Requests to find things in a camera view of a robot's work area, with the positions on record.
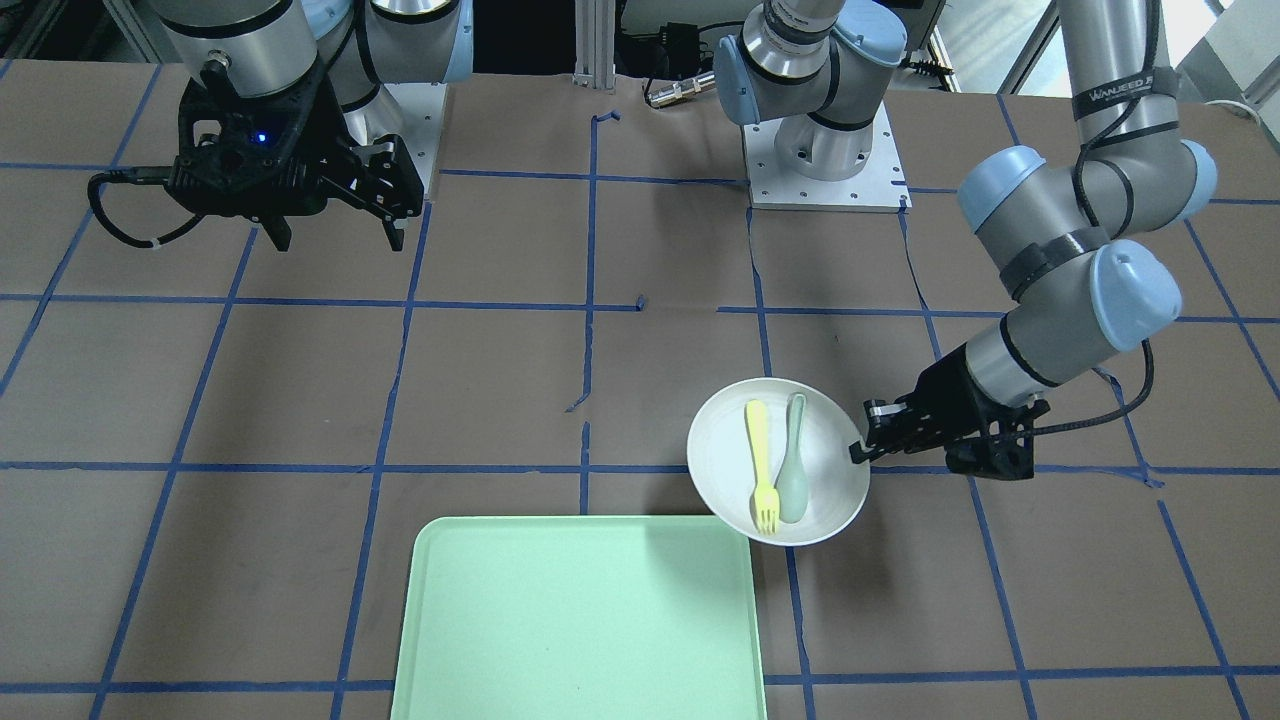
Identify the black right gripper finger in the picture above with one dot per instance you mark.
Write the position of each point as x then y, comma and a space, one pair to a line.
279, 231
394, 224

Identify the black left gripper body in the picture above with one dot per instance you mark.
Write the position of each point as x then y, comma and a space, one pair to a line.
948, 398

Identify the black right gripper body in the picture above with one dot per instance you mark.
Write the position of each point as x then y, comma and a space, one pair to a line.
383, 184

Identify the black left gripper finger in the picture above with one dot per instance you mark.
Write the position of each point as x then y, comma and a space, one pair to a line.
861, 452

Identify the white round plate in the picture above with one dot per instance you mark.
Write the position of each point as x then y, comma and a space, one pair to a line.
719, 460

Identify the yellow plastic fork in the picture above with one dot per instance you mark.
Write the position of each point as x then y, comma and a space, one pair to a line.
765, 499

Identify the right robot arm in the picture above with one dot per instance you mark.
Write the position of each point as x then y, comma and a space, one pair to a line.
364, 46

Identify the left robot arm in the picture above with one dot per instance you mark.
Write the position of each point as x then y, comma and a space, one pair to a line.
1061, 238

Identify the pale green plastic spoon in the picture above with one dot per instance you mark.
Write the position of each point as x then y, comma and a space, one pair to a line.
792, 482

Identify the gold metal cylinder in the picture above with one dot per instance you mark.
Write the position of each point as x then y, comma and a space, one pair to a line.
682, 90

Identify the light green tray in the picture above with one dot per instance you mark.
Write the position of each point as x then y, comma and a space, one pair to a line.
580, 617

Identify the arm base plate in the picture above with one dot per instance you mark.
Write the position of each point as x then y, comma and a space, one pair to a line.
423, 107
794, 164

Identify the aluminium frame post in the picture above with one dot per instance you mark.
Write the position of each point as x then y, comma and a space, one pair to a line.
595, 24

